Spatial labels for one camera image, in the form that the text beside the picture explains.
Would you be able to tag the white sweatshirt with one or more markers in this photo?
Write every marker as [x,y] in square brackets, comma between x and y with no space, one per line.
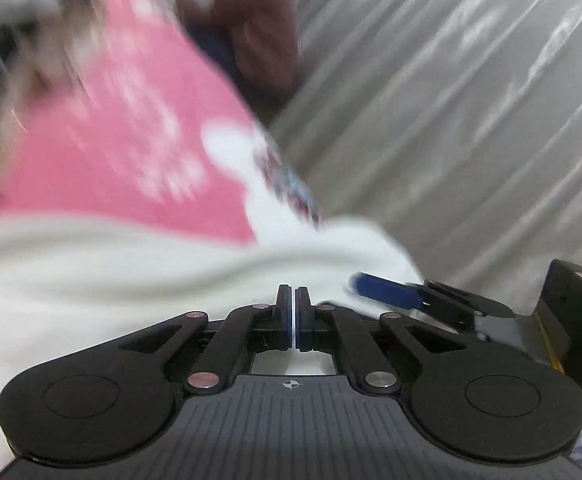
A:
[121,285]

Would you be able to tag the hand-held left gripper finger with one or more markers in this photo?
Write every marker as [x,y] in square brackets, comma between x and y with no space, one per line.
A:
[290,317]
[302,320]

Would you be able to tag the beige satin garment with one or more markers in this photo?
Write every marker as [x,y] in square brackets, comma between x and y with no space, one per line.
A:
[1,125]

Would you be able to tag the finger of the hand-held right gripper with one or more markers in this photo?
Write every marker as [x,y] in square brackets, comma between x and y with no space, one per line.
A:
[386,290]

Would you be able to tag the pink floral blanket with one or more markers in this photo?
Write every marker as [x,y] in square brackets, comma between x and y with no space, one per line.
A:
[121,135]

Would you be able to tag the grey curtain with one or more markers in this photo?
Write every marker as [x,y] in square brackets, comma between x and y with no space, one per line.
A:
[446,110]

